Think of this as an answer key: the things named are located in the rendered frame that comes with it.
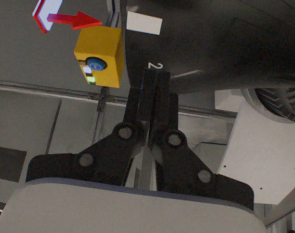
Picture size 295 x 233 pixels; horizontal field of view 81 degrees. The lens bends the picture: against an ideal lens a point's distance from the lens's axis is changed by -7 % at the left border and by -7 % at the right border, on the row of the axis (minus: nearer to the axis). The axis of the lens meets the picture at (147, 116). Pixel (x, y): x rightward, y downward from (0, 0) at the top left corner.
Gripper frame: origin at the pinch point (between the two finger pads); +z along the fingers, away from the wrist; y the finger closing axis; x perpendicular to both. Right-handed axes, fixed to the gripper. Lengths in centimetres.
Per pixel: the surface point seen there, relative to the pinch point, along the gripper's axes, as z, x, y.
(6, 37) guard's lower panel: 79, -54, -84
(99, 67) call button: 27.8, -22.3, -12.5
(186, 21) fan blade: 9.8, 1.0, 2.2
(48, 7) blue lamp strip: 11.6, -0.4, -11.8
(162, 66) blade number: 10.1, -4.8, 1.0
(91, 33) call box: 33.3, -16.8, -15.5
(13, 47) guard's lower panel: 73, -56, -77
